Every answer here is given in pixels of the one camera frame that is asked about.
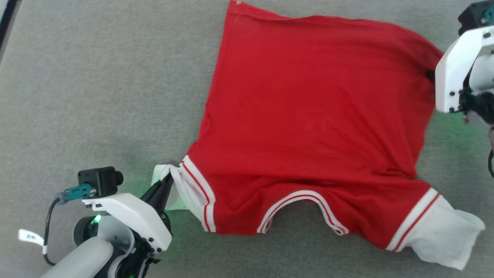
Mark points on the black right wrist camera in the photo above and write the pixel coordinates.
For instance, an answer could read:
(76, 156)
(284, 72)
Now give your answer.
(476, 17)

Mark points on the black strip beside sofa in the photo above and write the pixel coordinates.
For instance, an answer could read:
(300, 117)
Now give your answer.
(5, 19)

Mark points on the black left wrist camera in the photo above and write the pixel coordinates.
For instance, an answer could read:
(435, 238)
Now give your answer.
(100, 180)

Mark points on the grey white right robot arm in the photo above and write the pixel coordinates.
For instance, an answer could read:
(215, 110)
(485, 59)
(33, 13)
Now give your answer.
(482, 71)

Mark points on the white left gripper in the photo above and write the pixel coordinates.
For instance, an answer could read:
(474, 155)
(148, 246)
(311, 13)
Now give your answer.
(131, 212)

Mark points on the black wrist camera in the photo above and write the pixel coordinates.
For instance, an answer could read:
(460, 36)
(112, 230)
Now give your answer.
(476, 17)
(100, 180)

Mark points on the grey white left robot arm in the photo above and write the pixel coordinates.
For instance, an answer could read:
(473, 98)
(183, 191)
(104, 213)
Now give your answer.
(85, 255)

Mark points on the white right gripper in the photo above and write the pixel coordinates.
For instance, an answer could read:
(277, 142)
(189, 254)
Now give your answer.
(453, 73)

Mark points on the red and white t-shirt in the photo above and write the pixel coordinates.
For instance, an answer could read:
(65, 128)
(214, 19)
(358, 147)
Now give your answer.
(308, 116)

